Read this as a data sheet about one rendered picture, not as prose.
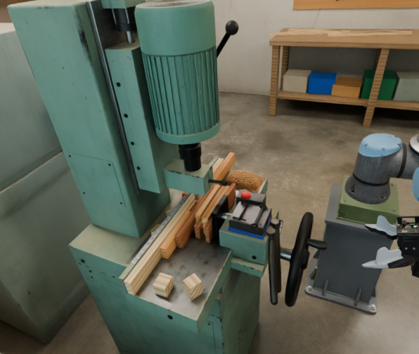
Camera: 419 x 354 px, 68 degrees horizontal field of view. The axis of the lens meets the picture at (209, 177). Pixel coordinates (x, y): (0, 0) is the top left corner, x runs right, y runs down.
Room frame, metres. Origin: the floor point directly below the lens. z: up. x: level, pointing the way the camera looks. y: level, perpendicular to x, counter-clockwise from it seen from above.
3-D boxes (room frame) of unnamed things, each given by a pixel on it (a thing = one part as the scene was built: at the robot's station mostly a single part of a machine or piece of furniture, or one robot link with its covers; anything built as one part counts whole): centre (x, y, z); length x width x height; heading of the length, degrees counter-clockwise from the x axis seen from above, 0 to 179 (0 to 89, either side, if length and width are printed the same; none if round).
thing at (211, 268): (0.68, -0.03, 0.87); 0.61 x 0.30 x 0.06; 153
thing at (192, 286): (0.47, 0.06, 0.92); 0.04 x 0.03 x 0.05; 125
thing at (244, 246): (0.65, -0.10, 0.92); 0.15 x 0.13 x 0.09; 153
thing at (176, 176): (0.78, 0.06, 1.03); 0.14 x 0.07 x 0.09; 63
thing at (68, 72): (0.90, 0.31, 1.16); 0.22 x 0.22 x 0.72; 63
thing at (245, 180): (0.91, -0.12, 0.92); 0.14 x 0.09 x 0.04; 63
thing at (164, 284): (0.48, 0.14, 0.92); 0.04 x 0.04 x 0.04; 66
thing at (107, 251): (0.83, 0.16, 0.76); 0.57 x 0.45 x 0.09; 63
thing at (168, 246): (0.82, 0.02, 0.92); 0.54 x 0.02 x 0.04; 153
